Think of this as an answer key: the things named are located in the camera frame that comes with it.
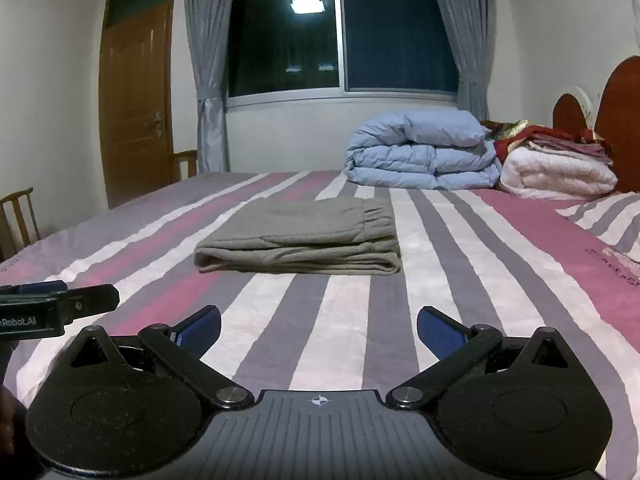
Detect red folded blanket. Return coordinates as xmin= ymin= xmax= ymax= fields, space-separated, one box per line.
xmin=492 ymin=125 xmax=608 ymax=164

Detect person's left hand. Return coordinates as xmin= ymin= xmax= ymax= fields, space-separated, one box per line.
xmin=0 ymin=385 xmax=28 ymax=463

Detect window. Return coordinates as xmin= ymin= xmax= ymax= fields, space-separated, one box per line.
xmin=227 ymin=0 xmax=459 ymax=109

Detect light blue folded duvet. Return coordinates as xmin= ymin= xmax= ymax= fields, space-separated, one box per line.
xmin=343 ymin=110 xmax=504 ymax=191

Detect striped bed sheet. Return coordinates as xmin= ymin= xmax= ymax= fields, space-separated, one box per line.
xmin=0 ymin=170 xmax=640 ymax=480

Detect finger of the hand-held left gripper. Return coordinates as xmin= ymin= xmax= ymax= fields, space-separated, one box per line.
xmin=57 ymin=283 xmax=121 ymax=322
xmin=0 ymin=280 xmax=69 ymax=297

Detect white folded blanket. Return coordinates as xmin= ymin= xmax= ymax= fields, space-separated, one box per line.
xmin=497 ymin=146 xmax=620 ymax=200

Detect grey pants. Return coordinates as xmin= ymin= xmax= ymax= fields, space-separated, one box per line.
xmin=193 ymin=196 xmax=403 ymax=276

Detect striped pillow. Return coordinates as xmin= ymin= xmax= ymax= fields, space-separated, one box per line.
xmin=555 ymin=191 xmax=640 ymax=262

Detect floral patterned cloth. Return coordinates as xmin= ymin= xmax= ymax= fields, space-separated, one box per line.
xmin=480 ymin=119 xmax=532 ymax=142

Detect wooden door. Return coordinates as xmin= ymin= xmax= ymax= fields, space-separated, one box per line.
xmin=98 ymin=0 xmax=180 ymax=210

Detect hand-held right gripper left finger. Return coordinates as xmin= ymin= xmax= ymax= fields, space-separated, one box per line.
xmin=62 ymin=305 xmax=256 ymax=411

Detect pink folded cloth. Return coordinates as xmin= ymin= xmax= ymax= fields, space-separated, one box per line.
xmin=527 ymin=135 xmax=615 ymax=165

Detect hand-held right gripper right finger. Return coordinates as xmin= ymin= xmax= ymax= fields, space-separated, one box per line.
xmin=385 ymin=305 xmax=577 ymax=411

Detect wooden chair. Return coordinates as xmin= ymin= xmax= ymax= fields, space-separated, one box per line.
xmin=0 ymin=186 xmax=42 ymax=262
xmin=172 ymin=149 xmax=199 ymax=184

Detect wooden headboard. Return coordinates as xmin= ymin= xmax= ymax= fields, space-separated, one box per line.
xmin=552 ymin=55 xmax=640 ymax=194

